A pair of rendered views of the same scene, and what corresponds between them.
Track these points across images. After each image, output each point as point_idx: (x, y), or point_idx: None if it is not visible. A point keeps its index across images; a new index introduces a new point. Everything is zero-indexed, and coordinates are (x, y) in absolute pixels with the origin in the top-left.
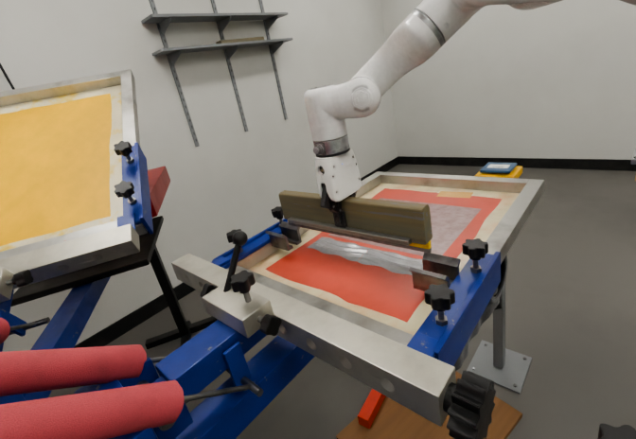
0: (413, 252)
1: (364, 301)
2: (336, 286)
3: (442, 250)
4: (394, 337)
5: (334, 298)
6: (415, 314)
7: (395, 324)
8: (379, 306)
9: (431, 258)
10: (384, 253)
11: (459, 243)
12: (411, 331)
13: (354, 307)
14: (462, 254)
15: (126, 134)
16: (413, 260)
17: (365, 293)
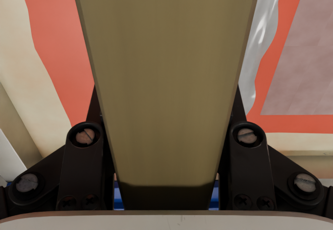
0: (284, 69)
1: (64, 69)
2: None
3: (300, 109)
4: (9, 168)
5: (16, 10)
6: None
7: (57, 126)
8: (74, 95)
9: None
10: (261, 16)
11: (331, 123)
12: (63, 142)
13: (34, 63)
14: (288, 135)
15: None
16: (240, 86)
17: (83, 59)
